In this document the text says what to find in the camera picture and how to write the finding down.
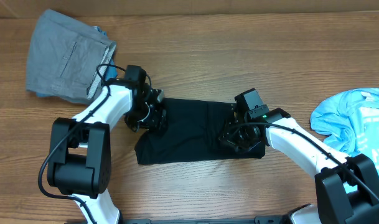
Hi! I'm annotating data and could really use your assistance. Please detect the light blue t-shirt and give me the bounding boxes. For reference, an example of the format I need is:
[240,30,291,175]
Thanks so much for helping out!
[310,88,379,175]

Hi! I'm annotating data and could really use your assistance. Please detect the blue folded garment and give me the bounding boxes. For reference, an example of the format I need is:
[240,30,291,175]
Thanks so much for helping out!
[35,26,118,97]

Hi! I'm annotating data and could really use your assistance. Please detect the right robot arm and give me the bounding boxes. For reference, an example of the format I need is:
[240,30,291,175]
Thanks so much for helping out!
[219,107,379,224]

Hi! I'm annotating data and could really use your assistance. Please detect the grey folded shorts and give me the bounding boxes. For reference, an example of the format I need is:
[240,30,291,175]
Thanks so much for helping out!
[26,9,116,104]

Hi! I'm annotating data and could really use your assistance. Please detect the black t-shirt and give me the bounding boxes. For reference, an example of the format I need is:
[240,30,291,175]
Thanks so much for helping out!
[134,98,265,165]

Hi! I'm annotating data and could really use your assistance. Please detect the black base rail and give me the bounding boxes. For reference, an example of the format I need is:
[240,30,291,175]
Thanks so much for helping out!
[123,215,292,224]

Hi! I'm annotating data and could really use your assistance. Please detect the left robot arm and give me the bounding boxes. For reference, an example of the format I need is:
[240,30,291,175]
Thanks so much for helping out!
[40,79,166,223]

